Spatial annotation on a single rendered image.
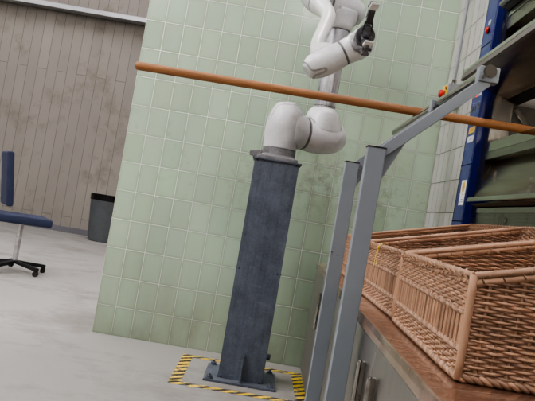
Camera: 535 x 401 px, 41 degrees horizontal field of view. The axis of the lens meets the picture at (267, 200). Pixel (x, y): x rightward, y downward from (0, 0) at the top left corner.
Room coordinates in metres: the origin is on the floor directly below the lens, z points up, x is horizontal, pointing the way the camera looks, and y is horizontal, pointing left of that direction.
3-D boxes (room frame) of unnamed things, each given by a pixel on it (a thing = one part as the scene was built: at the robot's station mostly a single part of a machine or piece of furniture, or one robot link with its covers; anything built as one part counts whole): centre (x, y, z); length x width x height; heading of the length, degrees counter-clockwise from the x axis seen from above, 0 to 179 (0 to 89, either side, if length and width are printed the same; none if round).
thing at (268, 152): (3.24, 0.01, 1.03); 0.22 x 0.18 x 0.06; 90
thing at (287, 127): (3.24, -0.02, 1.17); 0.18 x 0.16 x 0.22; 116
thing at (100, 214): (9.45, 2.07, 0.31); 0.50 x 0.49 x 0.62; 90
